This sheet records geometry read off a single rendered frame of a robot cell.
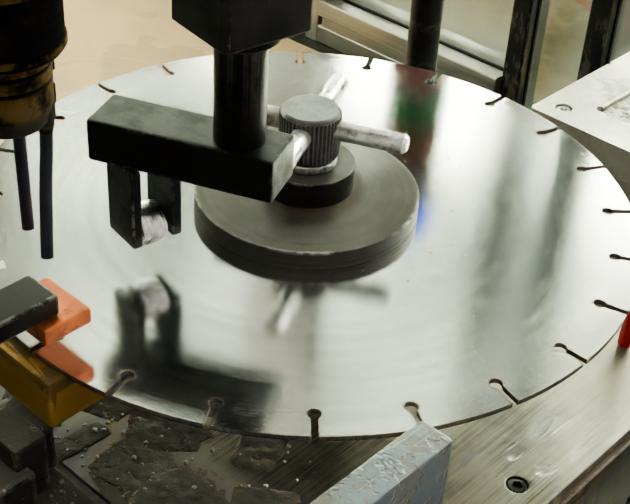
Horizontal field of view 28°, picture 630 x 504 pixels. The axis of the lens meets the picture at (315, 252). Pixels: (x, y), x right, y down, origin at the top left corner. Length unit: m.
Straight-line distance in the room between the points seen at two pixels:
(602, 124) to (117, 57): 0.52
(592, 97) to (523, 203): 0.23
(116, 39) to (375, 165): 0.62
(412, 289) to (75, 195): 0.17
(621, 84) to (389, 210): 0.31
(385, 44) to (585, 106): 0.37
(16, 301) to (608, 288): 0.27
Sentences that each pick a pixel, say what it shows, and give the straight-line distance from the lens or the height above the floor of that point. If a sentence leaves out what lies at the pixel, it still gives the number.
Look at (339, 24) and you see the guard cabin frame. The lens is 1.21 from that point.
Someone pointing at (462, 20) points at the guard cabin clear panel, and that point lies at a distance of 1.14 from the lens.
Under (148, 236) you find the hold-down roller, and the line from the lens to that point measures 0.56.
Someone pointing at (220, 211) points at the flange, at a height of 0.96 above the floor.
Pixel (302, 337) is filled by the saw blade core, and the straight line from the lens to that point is 0.54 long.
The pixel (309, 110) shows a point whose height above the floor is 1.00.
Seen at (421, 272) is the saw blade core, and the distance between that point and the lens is 0.58.
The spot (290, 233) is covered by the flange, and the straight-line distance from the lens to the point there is 0.58.
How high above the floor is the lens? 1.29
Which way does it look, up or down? 36 degrees down
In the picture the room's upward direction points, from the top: 4 degrees clockwise
